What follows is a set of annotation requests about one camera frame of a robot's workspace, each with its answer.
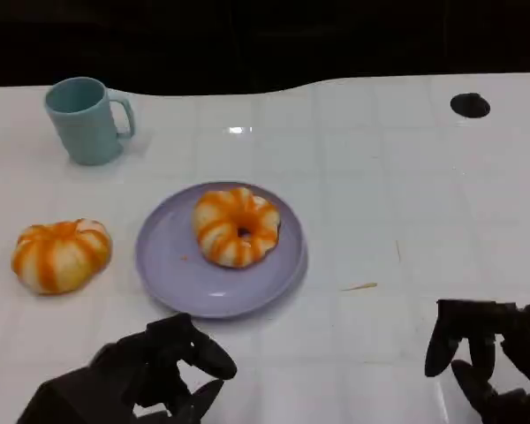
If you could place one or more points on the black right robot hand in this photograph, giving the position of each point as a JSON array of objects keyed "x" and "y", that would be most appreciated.
[{"x": 512, "y": 353}]

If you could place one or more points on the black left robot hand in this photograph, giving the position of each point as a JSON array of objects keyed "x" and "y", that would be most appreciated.
[{"x": 163, "y": 353}]

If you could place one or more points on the orange white toy bread roll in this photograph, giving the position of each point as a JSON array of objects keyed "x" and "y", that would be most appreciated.
[
  {"x": 216, "y": 229},
  {"x": 62, "y": 256}
]

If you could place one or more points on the lilac plate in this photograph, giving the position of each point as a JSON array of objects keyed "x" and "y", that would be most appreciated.
[{"x": 168, "y": 269}]

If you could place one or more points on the thin yellow sliver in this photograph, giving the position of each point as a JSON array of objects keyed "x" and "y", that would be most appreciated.
[{"x": 360, "y": 286}]

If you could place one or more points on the pale green mug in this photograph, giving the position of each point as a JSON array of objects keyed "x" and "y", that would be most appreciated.
[{"x": 88, "y": 132}]

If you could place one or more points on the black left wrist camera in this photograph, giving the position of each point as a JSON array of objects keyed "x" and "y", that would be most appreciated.
[{"x": 75, "y": 397}]

